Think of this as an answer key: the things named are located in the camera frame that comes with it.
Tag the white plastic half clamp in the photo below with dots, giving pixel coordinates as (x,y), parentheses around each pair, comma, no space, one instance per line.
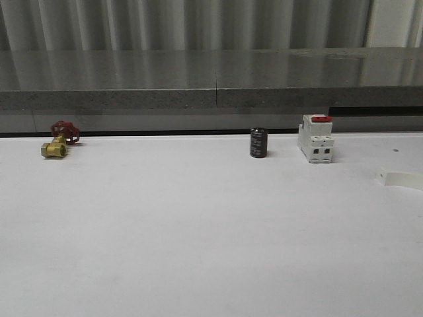
(402,179)

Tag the black cylindrical capacitor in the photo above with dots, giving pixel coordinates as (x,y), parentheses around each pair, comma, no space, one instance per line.
(258,142)

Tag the brass valve red handwheel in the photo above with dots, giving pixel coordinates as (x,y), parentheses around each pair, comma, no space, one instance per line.
(64,134)

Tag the grey stone shelf ledge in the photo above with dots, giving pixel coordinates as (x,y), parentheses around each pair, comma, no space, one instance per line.
(284,81)

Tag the white circuit breaker red switch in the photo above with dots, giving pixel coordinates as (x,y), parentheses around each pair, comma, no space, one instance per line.
(315,138)

